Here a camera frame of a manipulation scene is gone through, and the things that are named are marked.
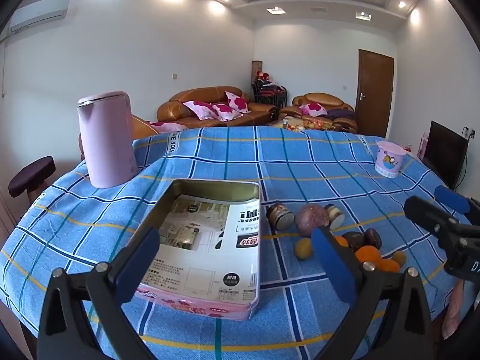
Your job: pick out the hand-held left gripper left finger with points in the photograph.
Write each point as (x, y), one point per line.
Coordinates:
(138, 262)

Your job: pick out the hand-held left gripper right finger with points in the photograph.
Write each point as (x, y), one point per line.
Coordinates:
(333, 266)

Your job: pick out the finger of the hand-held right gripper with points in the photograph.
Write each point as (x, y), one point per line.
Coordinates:
(450, 196)
(423, 212)

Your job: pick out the orange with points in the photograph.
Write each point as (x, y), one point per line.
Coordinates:
(388, 266)
(341, 240)
(367, 254)

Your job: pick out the dark water chestnut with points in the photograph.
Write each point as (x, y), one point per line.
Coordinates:
(354, 239)
(373, 238)

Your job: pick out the small brown fruit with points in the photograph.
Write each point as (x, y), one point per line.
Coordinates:
(303, 249)
(398, 258)

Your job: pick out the round purple fruit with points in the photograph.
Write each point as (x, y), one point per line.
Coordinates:
(311, 219)

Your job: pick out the cut taro piece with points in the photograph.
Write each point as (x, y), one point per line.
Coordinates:
(279, 215)

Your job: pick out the pink tin box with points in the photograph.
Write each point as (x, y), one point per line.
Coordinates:
(210, 232)

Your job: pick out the black television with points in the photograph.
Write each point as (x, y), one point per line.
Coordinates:
(444, 150)

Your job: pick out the pink cartoon cup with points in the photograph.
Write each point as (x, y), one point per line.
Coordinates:
(390, 159)

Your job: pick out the blue checked tablecloth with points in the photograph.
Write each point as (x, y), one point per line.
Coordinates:
(300, 157)

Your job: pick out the pink electric kettle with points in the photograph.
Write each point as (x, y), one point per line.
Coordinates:
(108, 138)

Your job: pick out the dark purple cloth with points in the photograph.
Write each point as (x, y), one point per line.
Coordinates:
(341, 114)

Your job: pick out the brown wooden door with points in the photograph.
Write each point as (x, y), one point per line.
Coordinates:
(375, 90)

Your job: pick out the pink flowered pillow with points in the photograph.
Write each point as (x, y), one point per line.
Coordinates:
(197, 109)
(313, 109)
(163, 126)
(238, 101)
(225, 111)

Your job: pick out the dark round stool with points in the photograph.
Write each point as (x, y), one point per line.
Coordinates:
(30, 174)

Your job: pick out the cluttered coffee table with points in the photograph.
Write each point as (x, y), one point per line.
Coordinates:
(303, 124)

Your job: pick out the long brown leather sofa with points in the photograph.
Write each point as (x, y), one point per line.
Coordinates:
(180, 97)

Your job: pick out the stacked dark chairs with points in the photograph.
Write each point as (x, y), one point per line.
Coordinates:
(268, 95)

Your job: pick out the square ceiling light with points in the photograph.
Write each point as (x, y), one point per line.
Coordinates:
(363, 15)
(275, 10)

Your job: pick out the red toys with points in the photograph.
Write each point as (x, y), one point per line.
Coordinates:
(264, 77)

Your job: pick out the tall brown cylinder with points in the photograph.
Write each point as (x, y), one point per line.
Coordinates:
(256, 69)

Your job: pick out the white air conditioner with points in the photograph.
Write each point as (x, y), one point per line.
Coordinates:
(37, 13)

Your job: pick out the wall socket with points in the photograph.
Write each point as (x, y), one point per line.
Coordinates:
(470, 133)

